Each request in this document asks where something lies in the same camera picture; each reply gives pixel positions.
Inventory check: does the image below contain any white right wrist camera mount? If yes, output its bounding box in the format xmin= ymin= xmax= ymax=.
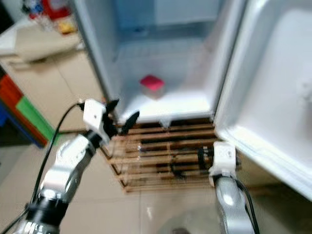
xmin=208 ymin=141 xmax=237 ymax=179

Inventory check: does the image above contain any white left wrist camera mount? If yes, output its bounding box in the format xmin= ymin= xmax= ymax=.
xmin=81 ymin=98 xmax=108 ymax=145

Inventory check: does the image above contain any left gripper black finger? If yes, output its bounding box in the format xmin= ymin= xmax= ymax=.
xmin=105 ymin=99 xmax=120 ymax=120
xmin=119 ymin=111 xmax=141 ymax=137

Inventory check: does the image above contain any green flat board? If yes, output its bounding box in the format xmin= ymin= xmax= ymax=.
xmin=15 ymin=95 xmax=57 ymax=142

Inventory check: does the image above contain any wooden wine rack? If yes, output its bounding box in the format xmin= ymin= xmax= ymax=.
xmin=102 ymin=117 xmax=223 ymax=192

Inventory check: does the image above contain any pink-lidded clear food container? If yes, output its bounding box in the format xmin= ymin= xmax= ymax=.
xmin=138 ymin=74 xmax=166 ymax=100

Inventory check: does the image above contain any red coffee machine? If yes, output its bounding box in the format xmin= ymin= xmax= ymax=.
xmin=22 ymin=0 xmax=72 ymax=20

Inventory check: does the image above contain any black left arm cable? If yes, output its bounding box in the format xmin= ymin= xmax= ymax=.
xmin=2 ymin=101 xmax=86 ymax=234

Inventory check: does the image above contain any grey mini fridge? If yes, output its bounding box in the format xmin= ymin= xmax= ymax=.
xmin=70 ymin=0 xmax=247 ymax=125

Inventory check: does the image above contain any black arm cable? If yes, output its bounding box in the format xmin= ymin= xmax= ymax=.
xmin=2 ymin=101 xmax=86 ymax=234
xmin=234 ymin=177 xmax=262 ymax=234

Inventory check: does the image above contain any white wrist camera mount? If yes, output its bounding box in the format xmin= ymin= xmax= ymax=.
xmin=81 ymin=98 xmax=108 ymax=145
xmin=208 ymin=141 xmax=237 ymax=179

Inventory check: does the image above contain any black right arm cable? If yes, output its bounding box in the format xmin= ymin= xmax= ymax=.
xmin=234 ymin=177 xmax=262 ymax=234

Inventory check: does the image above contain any beige cloth mat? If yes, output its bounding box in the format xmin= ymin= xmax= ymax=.
xmin=13 ymin=24 xmax=79 ymax=62

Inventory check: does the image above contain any yellow snack packet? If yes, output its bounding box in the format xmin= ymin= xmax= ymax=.
xmin=58 ymin=19 xmax=79 ymax=35

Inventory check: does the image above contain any beige kitchen cabinet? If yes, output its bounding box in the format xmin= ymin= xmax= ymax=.
xmin=0 ymin=32 xmax=108 ymax=134

